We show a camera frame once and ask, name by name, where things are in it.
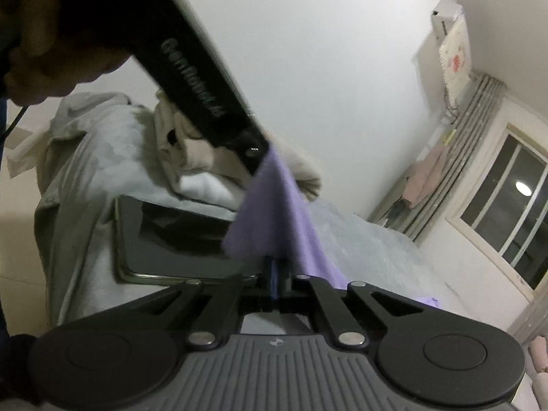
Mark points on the pink hanging garment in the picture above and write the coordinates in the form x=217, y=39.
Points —
x=424, y=175

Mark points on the cream crumpled garment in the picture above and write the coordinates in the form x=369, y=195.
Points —
x=192, y=158

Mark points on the white folded garment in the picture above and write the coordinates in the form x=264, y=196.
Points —
x=205, y=190

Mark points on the beige folded blanket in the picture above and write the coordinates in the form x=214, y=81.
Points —
x=538, y=355

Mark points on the floral cover cloth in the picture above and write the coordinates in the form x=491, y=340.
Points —
x=457, y=55

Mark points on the white framed window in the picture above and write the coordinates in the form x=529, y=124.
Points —
x=505, y=205

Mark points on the dark hanging garment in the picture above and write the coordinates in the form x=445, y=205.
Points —
x=396, y=209

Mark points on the purple pants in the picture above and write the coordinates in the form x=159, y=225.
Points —
x=274, y=214

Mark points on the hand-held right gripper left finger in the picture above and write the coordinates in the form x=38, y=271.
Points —
x=271, y=284

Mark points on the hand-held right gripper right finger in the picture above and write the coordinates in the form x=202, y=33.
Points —
x=286, y=287

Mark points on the person's left hand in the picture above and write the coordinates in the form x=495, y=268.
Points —
x=51, y=72

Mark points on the grey striped curtain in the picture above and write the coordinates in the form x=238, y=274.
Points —
x=466, y=137
x=533, y=317

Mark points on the black tablet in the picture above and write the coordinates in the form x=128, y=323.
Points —
x=171, y=244

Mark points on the grey bed blanket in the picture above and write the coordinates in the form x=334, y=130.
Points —
x=385, y=257

